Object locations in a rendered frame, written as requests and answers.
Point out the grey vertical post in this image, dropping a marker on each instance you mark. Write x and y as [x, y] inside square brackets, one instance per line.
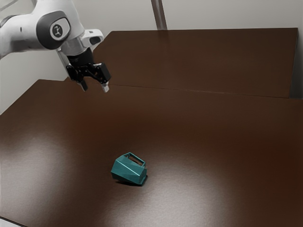
[159, 14]

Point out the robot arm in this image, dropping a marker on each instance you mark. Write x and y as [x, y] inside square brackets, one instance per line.
[28, 26]

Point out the teal faceted mug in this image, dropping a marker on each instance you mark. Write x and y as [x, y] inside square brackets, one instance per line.
[129, 171]

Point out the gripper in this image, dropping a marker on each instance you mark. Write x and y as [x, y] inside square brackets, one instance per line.
[80, 59]

